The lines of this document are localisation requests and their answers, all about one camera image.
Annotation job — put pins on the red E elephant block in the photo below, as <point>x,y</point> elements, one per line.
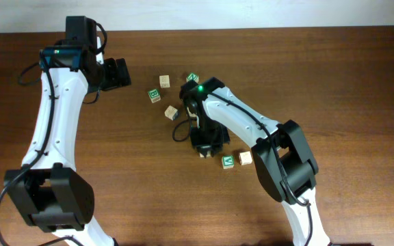
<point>208,154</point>

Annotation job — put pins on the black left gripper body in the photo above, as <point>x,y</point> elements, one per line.
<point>109,78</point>

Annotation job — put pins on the green N wooden block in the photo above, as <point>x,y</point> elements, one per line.
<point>192,77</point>

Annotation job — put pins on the pretzel picture wooden block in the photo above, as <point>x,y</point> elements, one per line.
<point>245,158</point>

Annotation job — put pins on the green B wooden block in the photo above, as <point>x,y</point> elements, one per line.
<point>154,95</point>

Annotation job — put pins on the blue sided wooden block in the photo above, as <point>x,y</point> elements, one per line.
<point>171,113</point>

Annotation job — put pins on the green V wooden block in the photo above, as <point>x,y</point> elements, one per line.
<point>228,162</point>

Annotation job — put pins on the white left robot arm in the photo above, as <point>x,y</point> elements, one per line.
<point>47,191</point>

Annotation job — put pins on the plain top wooden block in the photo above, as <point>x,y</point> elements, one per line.
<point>164,81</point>

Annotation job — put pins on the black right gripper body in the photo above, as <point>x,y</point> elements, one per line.
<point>208,146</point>

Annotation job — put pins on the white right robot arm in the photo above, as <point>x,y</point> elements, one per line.
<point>284,162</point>

